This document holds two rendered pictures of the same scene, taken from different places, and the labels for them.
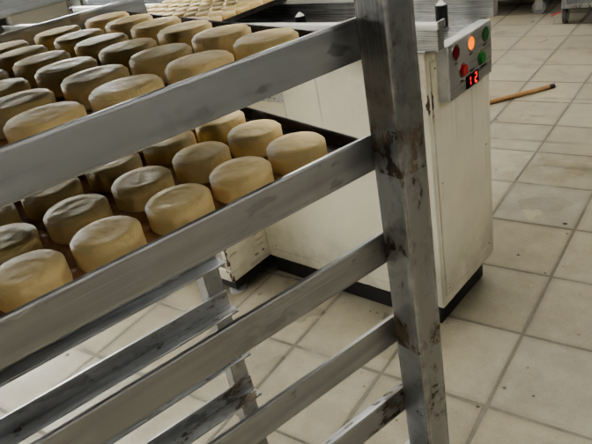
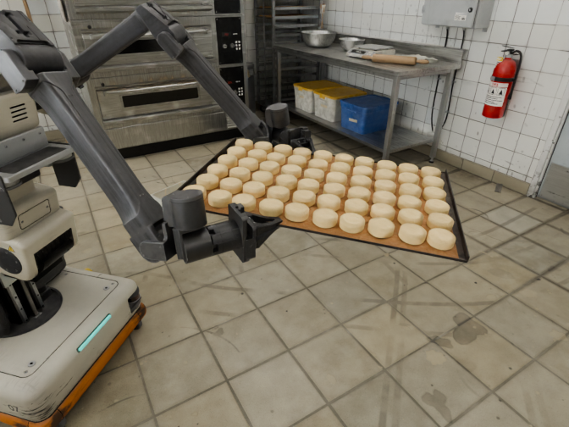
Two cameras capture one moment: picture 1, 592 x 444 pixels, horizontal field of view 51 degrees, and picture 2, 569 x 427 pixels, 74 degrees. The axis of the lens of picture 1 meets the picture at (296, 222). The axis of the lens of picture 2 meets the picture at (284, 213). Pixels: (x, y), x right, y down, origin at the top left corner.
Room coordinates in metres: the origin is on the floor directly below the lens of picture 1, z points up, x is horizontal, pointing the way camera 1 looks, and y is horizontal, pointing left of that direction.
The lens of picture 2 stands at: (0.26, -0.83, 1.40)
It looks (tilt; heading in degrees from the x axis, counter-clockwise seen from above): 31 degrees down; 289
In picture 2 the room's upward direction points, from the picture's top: straight up
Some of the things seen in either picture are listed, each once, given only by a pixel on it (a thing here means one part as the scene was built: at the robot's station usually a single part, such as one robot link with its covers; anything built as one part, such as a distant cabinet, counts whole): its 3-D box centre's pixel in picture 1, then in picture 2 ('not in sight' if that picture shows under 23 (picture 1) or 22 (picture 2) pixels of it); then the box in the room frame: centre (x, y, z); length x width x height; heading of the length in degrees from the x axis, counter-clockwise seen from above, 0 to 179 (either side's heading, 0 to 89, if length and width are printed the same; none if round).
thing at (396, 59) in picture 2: not in sight; (394, 59); (0.51, -4.24, 0.91); 0.56 x 0.06 x 0.06; 169
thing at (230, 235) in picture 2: not in sight; (226, 235); (0.56, -1.35, 1.00); 0.07 x 0.07 x 0.10; 50
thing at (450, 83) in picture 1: (465, 59); not in sight; (1.54, -0.50, 0.77); 0.24 x 0.04 x 0.14; 135
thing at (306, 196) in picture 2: not in sight; (304, 198); (0.47, -1.53, 1.00); 0.05 x 0.05 x 0.02
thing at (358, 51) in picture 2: not in sight; (370, 51); (0.75, -4.55, 0.92); 0.32 x 0.30 x 0.09; 57
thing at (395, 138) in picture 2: not in sight; (349, 94); (0.94, -4.75, 0.49); 1.90 x 0.72 x 0.98; 140
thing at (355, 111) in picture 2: not in sight; (367, 113); (0.71, -4.56, 0.36); 0.47 x 0.38 x 0.26; 52
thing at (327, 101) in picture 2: not in sight; (339, 103); (1.06, -4.85, 0.36); 0.47 x 0.38 x 0.26; 50
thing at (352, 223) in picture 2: not in sight; (351, 223); (0.35, -1.48, 1.00); 0.05 x 0.05 x 0.02
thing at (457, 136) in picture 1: (362, 156); not in sight; (1.80, -0.25, 0.45); 0.70 x 0.34 x 0.90; 45
